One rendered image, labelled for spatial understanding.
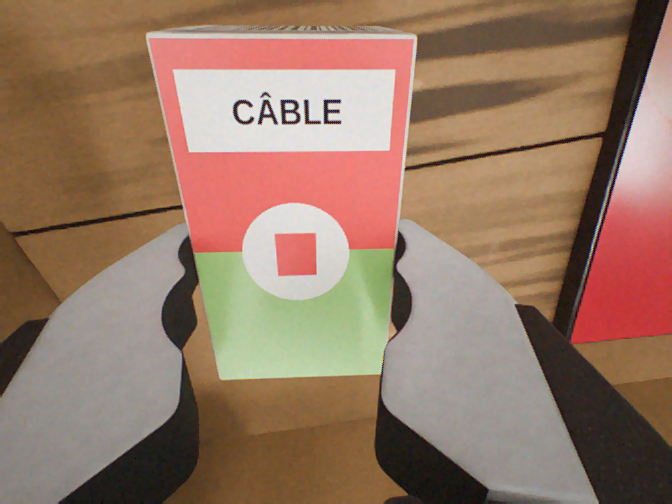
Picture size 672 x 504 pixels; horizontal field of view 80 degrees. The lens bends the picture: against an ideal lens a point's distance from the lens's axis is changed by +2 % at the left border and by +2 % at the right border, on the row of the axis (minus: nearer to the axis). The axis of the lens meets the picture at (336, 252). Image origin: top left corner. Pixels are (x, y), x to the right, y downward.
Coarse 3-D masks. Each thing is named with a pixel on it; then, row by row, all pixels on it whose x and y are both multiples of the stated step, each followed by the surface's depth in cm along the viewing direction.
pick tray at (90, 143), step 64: (0, 0) 11; (64, 0) 11; (128, 0) 11; (192, 0) 11; (256, 0) 11; (320, 0) 11; (384, 0) 11; (448, 0) 11; (512, 0) 11; (576, 0) 11; (0, 64) 12; (64, 64) 12; (128, 64) 12; (448, 64) 12; (512, 64) 12; (576, 64) 12; (0, 128) 12; (64, 128) 12; (128, 128) 13; (448, 128) 13; (512, 128) 13; (576, 128) 13; (0, 192) 13; (64, 192) 13; (128, 192) 14; (448, 192) 14; (512, 192) 14; (576, 192) 14; (0, 256) 14; (64, 256) 15; (512, 256) 16; (0, 320) 14; (192, 384) 19; (256, 384) 19; (320, 384) 19; (640, 384) 20; (256, 448) 21; (320, 448) 20
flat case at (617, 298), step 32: (640, 0) 11; (640, 32) 11; (640, 64) 12; (640, 96) 12; (608, 128) 13; (640, 128) 12; (608, 160) 13; (640, 160) 13; (608, 192) 14; (640, 192) 14; (608, 224) 14; (640, 224) 14; (576, 256) 16; (608, 256) 15; (640, 256) 15; (576, 288) 16; (608, 288) 16; (640, 288) 16; (576, 320) 16; (608, 320) 17; (640, 320) 17
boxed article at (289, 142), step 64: (192, 64) 8; (256, 64) 8; (320, 64) 8; (384, 64) 8; (192, 128) 9; (256, 128) 9; (320, 128) 9; (384, 128) 9; (192, 192) 10; (256, 192) 10; (320, 192) 10; (384, 192) 10; (256, 256) 11; (320, 256) 11; (384, 256) 11; (256, 320) 12; (320, 320) 12; (384, 320) 12
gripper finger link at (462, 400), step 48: (432, 240) 10; (432, 288) 8; (480, 288) 8; (432, 336) 7; (480, 336) 7; (384, 384) 6; (432, 384) 6; (480, 384) 6; (528, 384) 6; (384, 432) 6; (432, 432) 6; (480, 432) 6; (528, 432) 6; (432, 480) 6; (480, 480) 5; (528, 480) 5; (576, 480) 5
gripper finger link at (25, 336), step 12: (24, 324) 7; (36, 324) 7; (12, 336) 7; (24, 336) 7; (36, 336) 7; (0, 348) 7; (12, 348) 7; (24, 348) 7; (0, 360) 7; (12, 360) 7; (0, 372) 6; (12, 372) 6; (0, 384) 6; (0, 396) 6
